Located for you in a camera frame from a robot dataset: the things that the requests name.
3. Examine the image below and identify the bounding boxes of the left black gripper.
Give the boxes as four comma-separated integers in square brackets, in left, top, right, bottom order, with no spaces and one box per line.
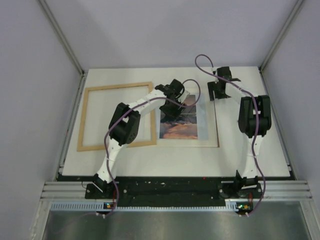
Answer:
[159,97,186,122]

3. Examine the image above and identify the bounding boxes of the orange sky photo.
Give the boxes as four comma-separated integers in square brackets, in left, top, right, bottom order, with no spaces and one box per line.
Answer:
[158,94,198,140]

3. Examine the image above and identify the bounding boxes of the cream mat board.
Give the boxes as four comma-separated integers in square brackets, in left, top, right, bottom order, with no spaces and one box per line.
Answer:
[155,88,217,148]

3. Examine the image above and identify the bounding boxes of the light wooden picture frame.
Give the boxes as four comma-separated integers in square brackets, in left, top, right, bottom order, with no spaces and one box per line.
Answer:
[77,81,157,152]

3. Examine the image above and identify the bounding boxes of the brown fibreboard backing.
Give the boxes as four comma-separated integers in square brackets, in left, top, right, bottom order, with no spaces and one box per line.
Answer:
[213,101,220,148]

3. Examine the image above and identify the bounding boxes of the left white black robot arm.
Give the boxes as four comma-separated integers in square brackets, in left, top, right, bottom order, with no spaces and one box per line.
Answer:
[93,79,190,199]

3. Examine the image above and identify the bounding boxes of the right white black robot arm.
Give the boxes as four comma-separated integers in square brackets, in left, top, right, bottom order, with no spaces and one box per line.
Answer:
[207,66,272,199]

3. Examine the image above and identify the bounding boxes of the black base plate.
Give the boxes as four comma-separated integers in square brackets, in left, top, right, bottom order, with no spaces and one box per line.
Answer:
[85,176,262,208]

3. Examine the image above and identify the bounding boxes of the aluminium front rail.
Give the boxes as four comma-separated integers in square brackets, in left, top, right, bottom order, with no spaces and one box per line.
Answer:
[40,180,313,202]

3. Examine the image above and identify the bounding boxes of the right aluminium corner post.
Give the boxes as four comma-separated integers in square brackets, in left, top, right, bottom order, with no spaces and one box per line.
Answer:
[258,0,306,73]

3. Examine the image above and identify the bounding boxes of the aluminium corner post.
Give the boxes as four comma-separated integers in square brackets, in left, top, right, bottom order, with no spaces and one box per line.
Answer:
[258,0,306,73]
[37,0,85,75]

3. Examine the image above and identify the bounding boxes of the grey slotted cable duct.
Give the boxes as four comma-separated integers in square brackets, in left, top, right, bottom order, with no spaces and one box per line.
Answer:
[50,201,253,214]

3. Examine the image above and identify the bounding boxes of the left aluminium corner post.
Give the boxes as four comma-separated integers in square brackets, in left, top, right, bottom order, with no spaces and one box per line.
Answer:
[37,0,85,75]

